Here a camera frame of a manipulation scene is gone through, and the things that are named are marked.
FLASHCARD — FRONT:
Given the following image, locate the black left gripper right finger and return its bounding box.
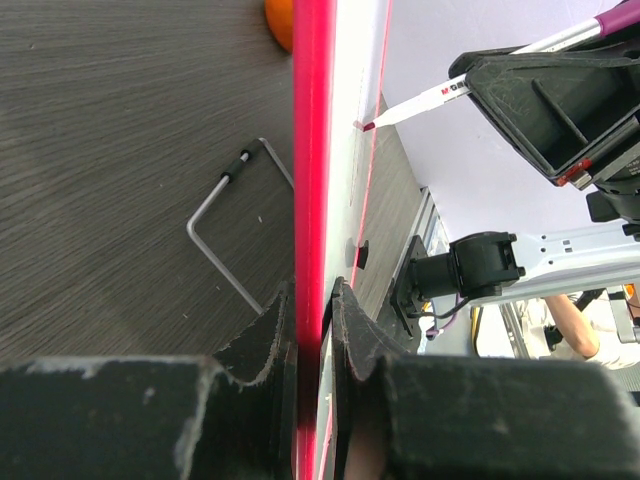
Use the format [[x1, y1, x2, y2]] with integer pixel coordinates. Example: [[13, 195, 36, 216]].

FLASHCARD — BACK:
[[331, 280, 639, 479]]

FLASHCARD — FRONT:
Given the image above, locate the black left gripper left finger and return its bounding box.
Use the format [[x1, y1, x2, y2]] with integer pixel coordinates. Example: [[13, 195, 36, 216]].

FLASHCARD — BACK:
[[1, 283, 297, 479]]

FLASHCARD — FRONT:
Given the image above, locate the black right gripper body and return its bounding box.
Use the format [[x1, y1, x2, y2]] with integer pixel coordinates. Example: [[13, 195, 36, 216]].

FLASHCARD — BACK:
[[554, 109, 639, 190]]

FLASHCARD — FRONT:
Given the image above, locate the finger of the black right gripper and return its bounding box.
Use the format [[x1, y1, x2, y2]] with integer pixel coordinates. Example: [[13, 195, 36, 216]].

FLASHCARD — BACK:
[[466, 54, 639, 184], [448, 37, 639, 79]]

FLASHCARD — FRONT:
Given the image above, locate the white marker pen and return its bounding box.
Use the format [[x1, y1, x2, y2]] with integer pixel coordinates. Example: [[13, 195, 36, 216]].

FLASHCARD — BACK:
[[362, 16, 602, 132]]

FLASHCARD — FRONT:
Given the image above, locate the pink framed whiteboard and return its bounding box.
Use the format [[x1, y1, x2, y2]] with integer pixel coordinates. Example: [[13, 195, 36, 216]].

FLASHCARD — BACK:
[[293, 1, 392, 479]]

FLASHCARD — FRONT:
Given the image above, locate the magenta marker cap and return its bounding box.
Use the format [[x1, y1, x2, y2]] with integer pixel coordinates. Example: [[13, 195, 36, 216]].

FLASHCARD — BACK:
[[594, 0, 640, 38]]

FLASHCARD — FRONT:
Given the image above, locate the person forearm in background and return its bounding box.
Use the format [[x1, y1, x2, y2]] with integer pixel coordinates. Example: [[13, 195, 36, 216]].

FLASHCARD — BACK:
[[544, 295, 600, 359]]

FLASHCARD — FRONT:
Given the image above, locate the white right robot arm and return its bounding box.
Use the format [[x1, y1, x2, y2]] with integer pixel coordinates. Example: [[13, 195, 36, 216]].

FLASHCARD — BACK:
[[389, 36, 639, 329]]

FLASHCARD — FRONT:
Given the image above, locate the black whiteboard stand clip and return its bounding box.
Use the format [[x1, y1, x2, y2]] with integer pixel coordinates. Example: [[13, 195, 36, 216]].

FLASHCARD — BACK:
[[345, 238, 370, 270]]

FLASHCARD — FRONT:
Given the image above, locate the orange tangerine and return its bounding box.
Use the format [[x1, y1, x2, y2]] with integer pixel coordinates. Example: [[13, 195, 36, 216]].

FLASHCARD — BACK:
[[264, 0, 294, 54]]

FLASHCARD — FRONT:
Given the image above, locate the metal wire whiteboard stand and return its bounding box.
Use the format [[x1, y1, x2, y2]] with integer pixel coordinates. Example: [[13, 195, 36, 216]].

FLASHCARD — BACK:
[[186, 137, 294, 314]]

